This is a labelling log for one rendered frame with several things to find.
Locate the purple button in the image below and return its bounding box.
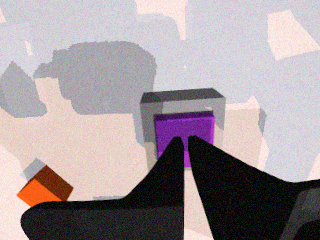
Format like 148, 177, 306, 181
140, 88, 227, 172

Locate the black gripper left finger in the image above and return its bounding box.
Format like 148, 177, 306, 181
20, 136, 185, 240

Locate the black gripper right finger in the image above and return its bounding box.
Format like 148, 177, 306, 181
188, 136, 320, 240

